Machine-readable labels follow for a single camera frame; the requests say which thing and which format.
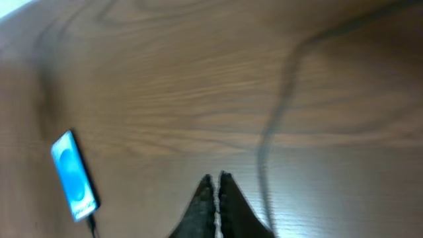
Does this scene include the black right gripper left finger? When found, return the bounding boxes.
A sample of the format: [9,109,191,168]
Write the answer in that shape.
[169,174,216,238]

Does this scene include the black USB charging cable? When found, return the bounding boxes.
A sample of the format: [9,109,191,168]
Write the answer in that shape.
[86,0,423,238]

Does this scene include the blue Galaxy smartphone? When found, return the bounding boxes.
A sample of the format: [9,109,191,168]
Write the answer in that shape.
[50,130,99,222]

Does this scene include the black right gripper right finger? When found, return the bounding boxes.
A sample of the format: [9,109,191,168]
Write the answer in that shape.
[218,171,275,238]

